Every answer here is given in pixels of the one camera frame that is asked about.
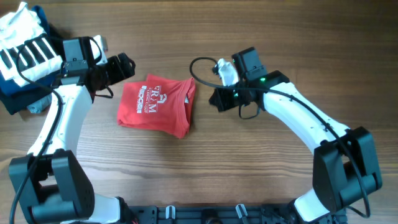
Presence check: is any white black printed folded shirt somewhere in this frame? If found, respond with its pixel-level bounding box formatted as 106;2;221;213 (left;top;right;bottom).
0;1;64;88

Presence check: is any grey folded shirt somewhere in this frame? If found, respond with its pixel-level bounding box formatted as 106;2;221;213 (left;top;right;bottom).
27;95;52;114

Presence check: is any red soccer t-shirt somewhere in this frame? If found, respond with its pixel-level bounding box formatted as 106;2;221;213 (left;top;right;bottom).
116;74;196;139

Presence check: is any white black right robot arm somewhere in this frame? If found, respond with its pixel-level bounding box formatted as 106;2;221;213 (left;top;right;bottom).
210;47;382;223

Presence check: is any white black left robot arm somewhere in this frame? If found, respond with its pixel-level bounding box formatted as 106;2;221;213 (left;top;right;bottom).
9;36;138;223

